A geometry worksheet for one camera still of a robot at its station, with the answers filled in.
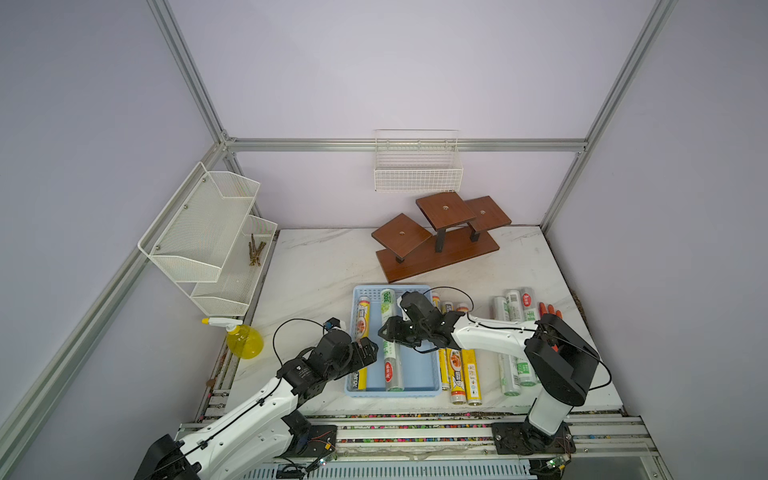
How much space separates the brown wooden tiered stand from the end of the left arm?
374 mm

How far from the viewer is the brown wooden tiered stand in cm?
95

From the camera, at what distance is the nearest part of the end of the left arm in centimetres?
58
